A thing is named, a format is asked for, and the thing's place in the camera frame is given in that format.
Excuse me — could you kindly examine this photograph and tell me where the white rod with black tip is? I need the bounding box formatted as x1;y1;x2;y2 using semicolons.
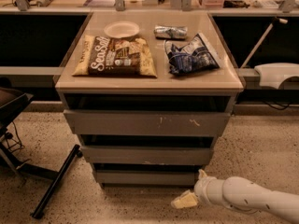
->
240;17;288;68

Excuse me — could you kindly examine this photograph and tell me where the grey drawer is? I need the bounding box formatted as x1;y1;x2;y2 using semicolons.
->
64;110;230;136
81;146;213;165
93;170;199;186

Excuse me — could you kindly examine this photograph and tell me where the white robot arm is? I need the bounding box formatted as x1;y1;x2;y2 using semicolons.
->
171;169;299;224

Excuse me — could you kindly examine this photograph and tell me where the grey bottom drawer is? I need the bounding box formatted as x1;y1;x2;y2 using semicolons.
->
93;170;199;186

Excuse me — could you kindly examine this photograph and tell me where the grey drawer cabinet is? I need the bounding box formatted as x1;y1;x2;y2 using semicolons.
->
53;10;246;190

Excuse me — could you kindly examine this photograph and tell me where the crushed silver can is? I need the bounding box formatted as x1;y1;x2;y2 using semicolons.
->
154;25;188;40

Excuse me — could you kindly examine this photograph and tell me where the grey top drawer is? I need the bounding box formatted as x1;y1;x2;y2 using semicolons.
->
64;110;230;136

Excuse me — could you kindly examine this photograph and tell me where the brown sea salt chip bag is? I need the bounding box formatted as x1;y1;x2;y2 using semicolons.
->
73;35;157;77

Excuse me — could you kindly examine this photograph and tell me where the blue crumpled chip bag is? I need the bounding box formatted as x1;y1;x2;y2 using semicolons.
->
164;33;220;76

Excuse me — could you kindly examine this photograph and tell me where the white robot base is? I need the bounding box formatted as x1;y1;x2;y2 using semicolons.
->
254;63;299;89

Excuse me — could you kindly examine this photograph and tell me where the grey middle drawer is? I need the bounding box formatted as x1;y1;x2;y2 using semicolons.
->
81;146;213;165

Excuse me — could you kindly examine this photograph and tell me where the black stand with legs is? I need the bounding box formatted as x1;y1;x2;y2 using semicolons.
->
0;77;84;219

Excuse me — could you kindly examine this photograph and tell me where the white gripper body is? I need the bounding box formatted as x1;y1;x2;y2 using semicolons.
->
194;176;224;205

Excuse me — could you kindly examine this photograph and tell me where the white paper plate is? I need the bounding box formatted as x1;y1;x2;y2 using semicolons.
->
104;21;140;38

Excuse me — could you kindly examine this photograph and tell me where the black cable on floor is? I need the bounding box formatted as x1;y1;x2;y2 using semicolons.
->
4;120;26;153

